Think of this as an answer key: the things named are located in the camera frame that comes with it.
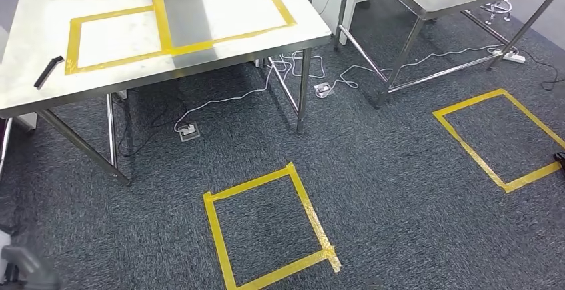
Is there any steel workbench table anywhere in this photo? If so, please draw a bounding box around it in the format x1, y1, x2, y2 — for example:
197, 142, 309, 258
0, 0, 332, 188
333, 0, 565, 111

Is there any yellow floor tape outline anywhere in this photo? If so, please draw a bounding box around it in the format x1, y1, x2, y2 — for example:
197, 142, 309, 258
432, 87, 565, 195
202, 161, 342, 290

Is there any large yellow tape rectangle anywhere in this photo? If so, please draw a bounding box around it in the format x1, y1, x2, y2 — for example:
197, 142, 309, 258
150, 0, 297, 57

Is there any small yellow tape rectangle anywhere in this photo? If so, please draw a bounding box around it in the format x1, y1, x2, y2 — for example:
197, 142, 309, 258
65, 5, 167, 76

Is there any white power strip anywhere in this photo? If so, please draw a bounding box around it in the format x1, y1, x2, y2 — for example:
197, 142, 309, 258
490, 48, 526, 65

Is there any black plastic strip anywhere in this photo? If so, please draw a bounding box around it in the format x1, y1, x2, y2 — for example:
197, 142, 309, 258
33, 55, 65, 91

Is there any white floor cable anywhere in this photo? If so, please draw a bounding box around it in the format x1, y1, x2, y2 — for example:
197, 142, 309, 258
328, 44, 506, 92
267, 51, 326, 80
173, 53, 283, 133

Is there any black floor cable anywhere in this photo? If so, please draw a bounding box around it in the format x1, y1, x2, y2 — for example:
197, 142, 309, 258
117, 95, 189, 159
516, 49, 565, 91

